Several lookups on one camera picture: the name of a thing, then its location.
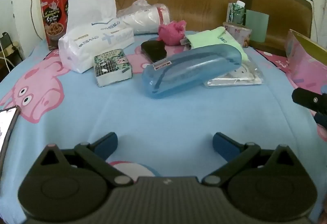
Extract green drink carton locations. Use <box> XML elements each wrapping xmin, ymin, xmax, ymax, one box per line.
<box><xmin>226</xmin><ymin>0</ymin><xmax>246</xmax><ymax>26</ymax></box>

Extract white tissue pack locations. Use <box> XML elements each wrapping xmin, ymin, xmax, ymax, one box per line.
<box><xmin>58</xmin><ymin>0</ymin><xmax>135</xmax><ymax>73</ymax></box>

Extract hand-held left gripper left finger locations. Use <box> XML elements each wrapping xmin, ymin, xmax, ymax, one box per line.
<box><xmin>38</xmin><ymin>132</ymin><xmax>134</xmax><ymax>187</ymax></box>

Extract translucent green cup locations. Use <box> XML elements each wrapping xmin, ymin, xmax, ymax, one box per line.
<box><xmin>246</xmin><ymin>10</ymin><xmax>270</xmax><ymax>43</ymax></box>

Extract instant noodle cup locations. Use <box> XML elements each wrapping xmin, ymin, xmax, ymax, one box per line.
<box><xmin>223</xmin><ymin>22</ymin><xmax>253</xmax><ymax>48</ymax></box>

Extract clear zip bag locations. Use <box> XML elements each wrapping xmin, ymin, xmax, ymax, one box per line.
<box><xmin>204</xmin><ymin>57</ymin><xmax>263</xmax><ymax>88</ymax></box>

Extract smartphone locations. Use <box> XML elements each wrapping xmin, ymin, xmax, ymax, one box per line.
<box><xmin>0</xmin><ymin>106</ymin><xmax>21</xmax><ymax>163</ymax></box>

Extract blue printed blanket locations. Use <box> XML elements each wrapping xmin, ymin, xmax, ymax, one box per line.
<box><xmin>0</xmin><ymin>32</ymin><xmax>327</xmax><ymax>224</ymax></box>

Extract blue transparent case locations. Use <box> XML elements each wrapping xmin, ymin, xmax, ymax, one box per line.
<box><xmin>141</xmin><ymin>44</ymin><xmax>242</xmax><ymax>99</ymax></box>

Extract bagged paper cup stack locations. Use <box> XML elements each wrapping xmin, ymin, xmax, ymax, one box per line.
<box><xmin>117</xmin><ymin>0</ymin><xmax>171</xmax><ymax>35</ymax></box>

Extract brown chair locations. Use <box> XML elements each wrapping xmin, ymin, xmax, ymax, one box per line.
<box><xmin>241</xmin><ymin>0</ymin><xmax>313</xmax><ymax>57</ymax></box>

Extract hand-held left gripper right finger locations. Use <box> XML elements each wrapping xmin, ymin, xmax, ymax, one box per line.
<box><xmin>202</xmin><ymin>132</ymin><xmax>296</xmax><ymax>187</ymax></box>

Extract red cereal box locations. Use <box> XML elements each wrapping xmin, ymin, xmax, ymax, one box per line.
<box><xmin>40</xmin><ymin>0</ymin><xmax>73</xmax><ymax>51</ymax></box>

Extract green patterned tissue pack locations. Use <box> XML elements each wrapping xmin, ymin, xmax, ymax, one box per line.
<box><xmin>93</xmin><ymin>49</ymin><xmax>133</xmax><ymax>87</ymax></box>

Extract pink storage box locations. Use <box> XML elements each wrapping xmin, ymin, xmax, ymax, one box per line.
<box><xmin>285</xmin><ymin>29</ymin><xmax>327</xmax><ymax>94</ymax></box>

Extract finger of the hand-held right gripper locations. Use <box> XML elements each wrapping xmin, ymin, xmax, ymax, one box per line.
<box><xmin>292</xmin><ymin>87</ymin><xmax>327</xmax><ymax>113</ymax></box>
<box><xmin>314</xmin><ymin>111</ymin><xmax>327</xmax><ymax>128</ymax></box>

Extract black pouch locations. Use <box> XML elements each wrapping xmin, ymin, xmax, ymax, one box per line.
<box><xmin>141</xmin><ymin>41</ymin><xmax>167</xmax><ymax>63</ymax></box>

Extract pink plush cloth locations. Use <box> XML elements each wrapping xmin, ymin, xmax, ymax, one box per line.
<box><xmin>158</xmin><ymin>20</ymin><xmax>186</xmax><ymax>46</ymax></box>

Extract pink printed cloth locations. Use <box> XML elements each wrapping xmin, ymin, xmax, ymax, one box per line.
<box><xmin>255</xmin><ymin>48</ymin><xmax>290</xmax><ymax>67</ymax></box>

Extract light green cloth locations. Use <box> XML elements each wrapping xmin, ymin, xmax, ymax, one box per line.
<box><xmin>185</xmin><ymin>27</ymin><xmax>249</xmax><ymax>61</ymax></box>

